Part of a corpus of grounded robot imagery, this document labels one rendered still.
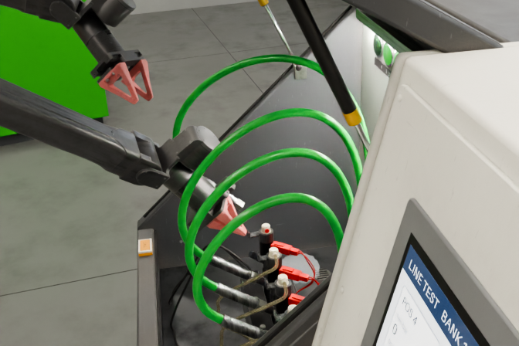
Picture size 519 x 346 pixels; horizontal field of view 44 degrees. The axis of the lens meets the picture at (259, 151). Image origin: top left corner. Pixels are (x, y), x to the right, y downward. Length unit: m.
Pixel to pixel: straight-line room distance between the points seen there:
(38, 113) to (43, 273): 2.25
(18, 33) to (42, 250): 1.54
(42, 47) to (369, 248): 3.76
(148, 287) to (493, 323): 0.94
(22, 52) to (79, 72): 0.37
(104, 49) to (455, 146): 0.85
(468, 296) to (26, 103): 0.66
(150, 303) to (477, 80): 0.86
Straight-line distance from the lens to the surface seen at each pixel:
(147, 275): 1.41
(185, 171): 1.16
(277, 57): 1.15
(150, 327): 1.28
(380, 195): 0.74
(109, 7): 1.31
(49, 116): 0.99
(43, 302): 3.02
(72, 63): 4.42
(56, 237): 3.44
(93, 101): 4.52
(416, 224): 0.65
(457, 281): 0.58
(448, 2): 1.19
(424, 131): 0.66
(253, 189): 1.54
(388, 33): 1.21
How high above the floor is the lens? 1.77
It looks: 26 degrees down
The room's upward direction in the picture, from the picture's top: 3 degrees counter-clockwise
